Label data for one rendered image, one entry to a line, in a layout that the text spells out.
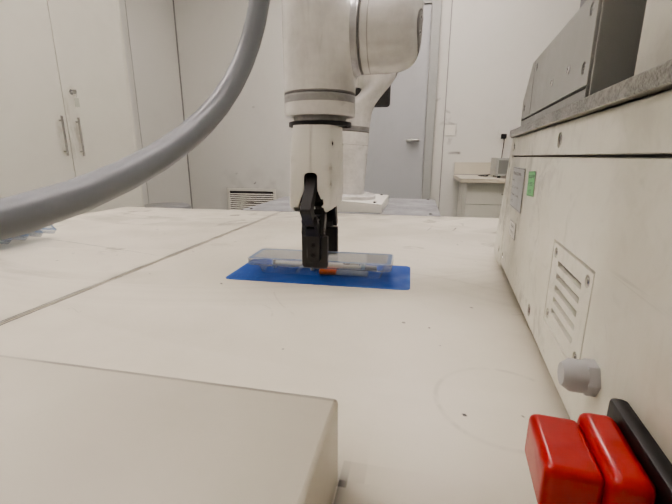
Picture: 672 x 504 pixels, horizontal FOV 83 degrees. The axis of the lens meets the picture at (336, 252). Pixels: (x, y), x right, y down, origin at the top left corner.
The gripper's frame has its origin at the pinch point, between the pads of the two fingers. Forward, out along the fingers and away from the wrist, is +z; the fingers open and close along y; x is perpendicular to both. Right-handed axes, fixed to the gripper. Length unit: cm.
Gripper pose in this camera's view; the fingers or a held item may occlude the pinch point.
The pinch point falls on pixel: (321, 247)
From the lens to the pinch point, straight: 49.8
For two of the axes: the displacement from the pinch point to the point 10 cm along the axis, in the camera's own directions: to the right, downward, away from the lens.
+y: -1.9, 2.4, -9.5
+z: 0.0, 9.7, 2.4
